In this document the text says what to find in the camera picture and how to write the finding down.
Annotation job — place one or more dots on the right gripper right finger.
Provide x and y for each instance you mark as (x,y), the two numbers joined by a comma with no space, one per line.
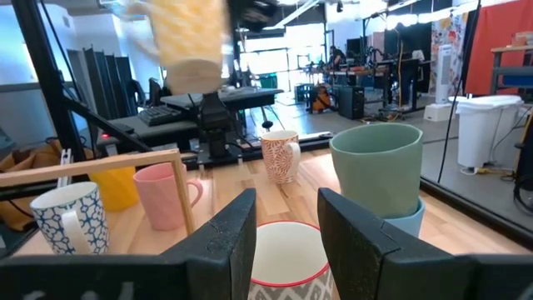
(375,266)

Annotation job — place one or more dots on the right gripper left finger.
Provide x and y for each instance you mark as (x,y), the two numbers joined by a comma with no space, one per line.
(208,266)

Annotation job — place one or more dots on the blue faceted mug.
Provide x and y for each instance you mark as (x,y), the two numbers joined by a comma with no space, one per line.
(410,223)

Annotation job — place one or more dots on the yellow-rim zigzag mug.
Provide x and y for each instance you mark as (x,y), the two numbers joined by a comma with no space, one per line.
(187,37)

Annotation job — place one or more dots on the grey ikat red-rim mug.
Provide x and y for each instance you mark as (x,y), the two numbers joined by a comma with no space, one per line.
(287,254)

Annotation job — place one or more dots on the pink faceted mug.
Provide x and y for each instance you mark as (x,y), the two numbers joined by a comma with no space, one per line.
(154,200)

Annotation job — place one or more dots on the green faceted mug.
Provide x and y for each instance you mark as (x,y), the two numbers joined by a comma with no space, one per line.
(375,166)

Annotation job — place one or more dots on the yellow faceted mug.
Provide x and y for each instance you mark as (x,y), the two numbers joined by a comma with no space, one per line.
(114,189)

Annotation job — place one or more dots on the coral floral pattern mug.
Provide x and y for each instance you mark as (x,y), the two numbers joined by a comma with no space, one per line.
(277,160)

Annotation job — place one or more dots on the pale green mug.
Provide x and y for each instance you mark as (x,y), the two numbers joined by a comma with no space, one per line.
(46,225)

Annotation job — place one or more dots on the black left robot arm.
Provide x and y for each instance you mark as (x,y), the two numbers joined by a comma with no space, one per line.
(214,121)

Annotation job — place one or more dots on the green crate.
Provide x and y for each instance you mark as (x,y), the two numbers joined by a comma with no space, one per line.
(268,81)

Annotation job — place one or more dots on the dark grey desk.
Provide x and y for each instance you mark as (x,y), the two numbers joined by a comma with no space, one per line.
(166,133)
(250,98)

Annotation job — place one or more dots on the person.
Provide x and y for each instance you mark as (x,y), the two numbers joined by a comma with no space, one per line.
(336,56)

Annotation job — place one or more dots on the orange shop vacuum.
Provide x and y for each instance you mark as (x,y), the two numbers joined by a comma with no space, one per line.
(321,100)

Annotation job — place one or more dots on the black computer case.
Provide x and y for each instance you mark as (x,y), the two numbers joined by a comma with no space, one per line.
(352,102)

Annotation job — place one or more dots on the black keyboard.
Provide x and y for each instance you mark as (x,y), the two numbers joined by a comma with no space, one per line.
(160,115)

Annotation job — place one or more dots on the black workbench with equipment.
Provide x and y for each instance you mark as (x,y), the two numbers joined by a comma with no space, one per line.
(399,83)

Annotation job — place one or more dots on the wooden slatted tray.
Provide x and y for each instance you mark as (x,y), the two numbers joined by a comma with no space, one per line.
(83,166)

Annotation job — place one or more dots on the black folding panels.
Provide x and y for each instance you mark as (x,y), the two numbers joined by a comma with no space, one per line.
(108,83)

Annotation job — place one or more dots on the white trash bin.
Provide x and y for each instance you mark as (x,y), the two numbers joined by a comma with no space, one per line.
(479,133)

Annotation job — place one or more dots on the white tower fan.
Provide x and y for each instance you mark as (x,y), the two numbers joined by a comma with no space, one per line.
(443,75)

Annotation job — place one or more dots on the floral pattern curtain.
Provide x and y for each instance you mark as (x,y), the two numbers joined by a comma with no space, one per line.
(456,33)

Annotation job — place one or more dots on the brown paper bag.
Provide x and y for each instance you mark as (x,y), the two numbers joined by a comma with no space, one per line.
(25,160)

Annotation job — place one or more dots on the orange curtain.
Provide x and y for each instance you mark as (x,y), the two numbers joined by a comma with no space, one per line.
(499,41)

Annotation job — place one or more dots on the wooden top metal table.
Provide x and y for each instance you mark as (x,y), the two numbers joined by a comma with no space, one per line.
(512,49)

